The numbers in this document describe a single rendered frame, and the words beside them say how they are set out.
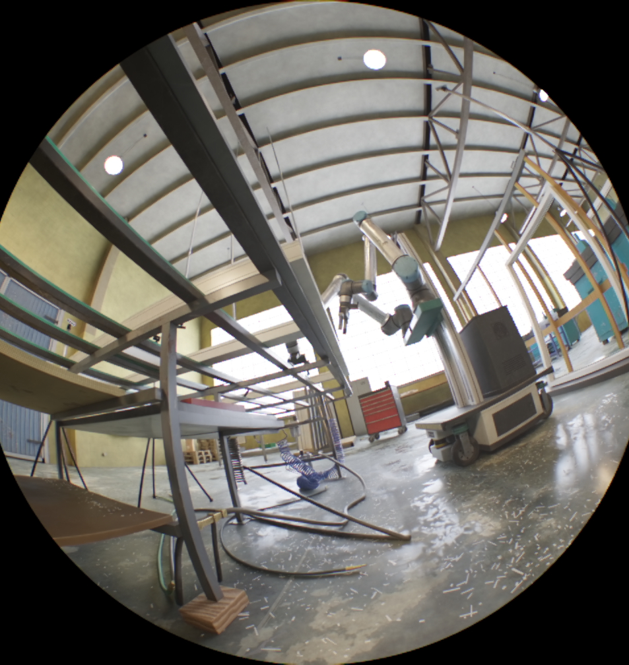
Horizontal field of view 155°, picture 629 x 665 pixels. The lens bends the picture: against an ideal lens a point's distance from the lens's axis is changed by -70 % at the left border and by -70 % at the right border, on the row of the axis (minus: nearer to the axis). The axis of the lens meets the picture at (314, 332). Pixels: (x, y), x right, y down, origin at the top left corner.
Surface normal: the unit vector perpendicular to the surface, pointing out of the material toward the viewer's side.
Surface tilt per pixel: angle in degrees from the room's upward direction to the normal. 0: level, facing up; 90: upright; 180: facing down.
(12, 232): 90
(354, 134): 180
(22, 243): 90
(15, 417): 90
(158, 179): 180
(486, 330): 90
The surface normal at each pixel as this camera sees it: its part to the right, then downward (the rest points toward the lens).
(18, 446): 0.95, -0.29
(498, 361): -0.19, -0.37
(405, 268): -0.54, -0.15
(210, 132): 0.22, 0.88
